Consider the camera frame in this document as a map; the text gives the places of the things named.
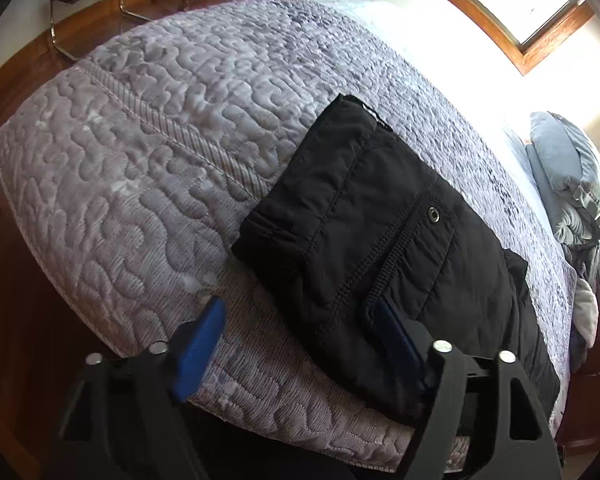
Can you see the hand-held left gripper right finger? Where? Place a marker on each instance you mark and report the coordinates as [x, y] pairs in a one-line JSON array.
[[397, 340]]

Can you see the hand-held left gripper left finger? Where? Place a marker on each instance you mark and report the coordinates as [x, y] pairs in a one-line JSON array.
[[200, 345]]

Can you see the black pants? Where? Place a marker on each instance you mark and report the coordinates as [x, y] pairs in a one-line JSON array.
[[380, 200]]

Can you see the white fleece cloth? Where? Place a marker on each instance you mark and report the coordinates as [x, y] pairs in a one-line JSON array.
[[586, 310]]

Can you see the grey-blue pillow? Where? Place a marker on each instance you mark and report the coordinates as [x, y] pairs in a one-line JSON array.
[[560, 160]]

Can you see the wide wooden-framed window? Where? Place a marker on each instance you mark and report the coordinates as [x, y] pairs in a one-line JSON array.
[[520, 5]]

